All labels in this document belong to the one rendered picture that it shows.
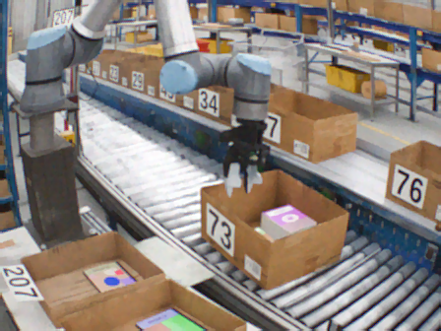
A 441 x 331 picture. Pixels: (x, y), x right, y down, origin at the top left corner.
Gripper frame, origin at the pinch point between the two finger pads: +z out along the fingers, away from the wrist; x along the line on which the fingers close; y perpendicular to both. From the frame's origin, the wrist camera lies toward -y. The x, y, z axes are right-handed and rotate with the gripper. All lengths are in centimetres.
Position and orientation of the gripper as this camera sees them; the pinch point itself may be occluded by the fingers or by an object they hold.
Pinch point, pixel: (237, 189)
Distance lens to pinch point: 138.1
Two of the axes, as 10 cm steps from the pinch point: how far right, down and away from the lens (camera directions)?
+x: 8.1, -1.1, 5.8
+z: -0.9, 9.5, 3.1
